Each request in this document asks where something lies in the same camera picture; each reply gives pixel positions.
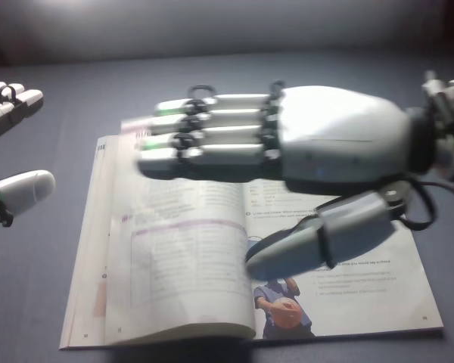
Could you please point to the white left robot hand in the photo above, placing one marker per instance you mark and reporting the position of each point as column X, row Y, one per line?
column 11, row 102

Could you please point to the textbook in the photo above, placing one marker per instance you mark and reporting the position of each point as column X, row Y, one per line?
column 196, row 264

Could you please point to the grey table cloth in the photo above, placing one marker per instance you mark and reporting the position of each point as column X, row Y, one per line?
column 60, row 227

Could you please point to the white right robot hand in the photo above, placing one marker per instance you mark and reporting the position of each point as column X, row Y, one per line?
column 333, row 132

